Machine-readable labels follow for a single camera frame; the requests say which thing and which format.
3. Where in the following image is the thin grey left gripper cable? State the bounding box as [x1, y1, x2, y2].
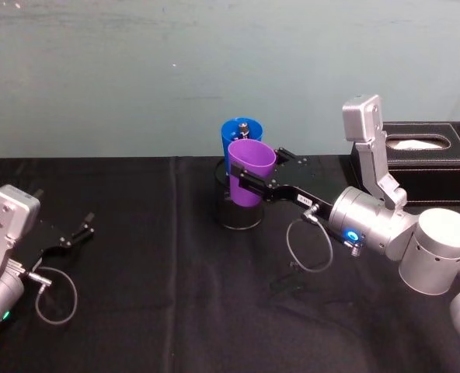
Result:
[26, 265, 79, 325]

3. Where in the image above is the thin grey gripper cable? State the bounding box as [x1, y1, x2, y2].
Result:
[285, 204, 335, 274]
[26, 265, 79, 325]

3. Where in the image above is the purple plastic cup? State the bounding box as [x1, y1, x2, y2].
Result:
[226, 139, 278, 207]

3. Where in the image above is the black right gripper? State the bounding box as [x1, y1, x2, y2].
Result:
[231, 146, 338, 227]

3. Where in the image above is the black leather tissue box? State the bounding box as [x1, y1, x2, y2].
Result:
[349, 121, 460, 206]

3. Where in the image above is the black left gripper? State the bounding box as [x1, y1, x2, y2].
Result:
[14, 188, 96, 272]

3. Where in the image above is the black cylindrical stand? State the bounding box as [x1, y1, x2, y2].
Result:
[213, 158, 266, 232]

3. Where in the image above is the blue plastic cup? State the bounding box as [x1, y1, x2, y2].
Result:
[219, 116, 265, 176]

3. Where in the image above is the white tissue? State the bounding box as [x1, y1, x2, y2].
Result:
[385, 138, 451, 151]

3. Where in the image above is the thin grey right gripper cable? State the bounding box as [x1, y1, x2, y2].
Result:
[285, 204, 335, 274]

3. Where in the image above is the black table cloth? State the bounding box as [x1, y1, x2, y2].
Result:
[0, 154, 460, 373]

